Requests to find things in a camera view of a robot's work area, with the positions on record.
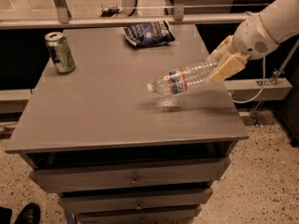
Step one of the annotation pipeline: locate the small black floor device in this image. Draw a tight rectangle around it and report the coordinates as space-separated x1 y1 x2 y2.
100 5 121 17

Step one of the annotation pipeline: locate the grey drawer cabinet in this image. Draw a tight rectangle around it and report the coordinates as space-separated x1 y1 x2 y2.
7 25 248 224

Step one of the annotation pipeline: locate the grey metal railing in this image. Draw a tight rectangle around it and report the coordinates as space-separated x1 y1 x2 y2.
0 0 249 30

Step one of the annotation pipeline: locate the blue chip bag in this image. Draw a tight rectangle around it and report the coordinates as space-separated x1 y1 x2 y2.
122 21 175 48

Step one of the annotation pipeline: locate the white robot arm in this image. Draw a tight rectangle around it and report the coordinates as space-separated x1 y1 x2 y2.
207 0 299 84

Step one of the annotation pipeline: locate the green soda can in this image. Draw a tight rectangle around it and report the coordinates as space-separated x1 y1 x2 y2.
45 32 76 74

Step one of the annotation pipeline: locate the white cable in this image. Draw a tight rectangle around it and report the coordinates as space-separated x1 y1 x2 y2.
230 10 267 105

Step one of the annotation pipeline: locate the clear plastic water bottle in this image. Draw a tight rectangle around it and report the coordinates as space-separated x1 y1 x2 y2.
147 62 217 96

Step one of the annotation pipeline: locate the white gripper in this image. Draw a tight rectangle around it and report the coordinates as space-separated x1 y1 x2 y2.
206 13 278 84

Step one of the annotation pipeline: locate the black leather shoe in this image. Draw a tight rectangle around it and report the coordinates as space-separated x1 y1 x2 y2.
14 203 41 224

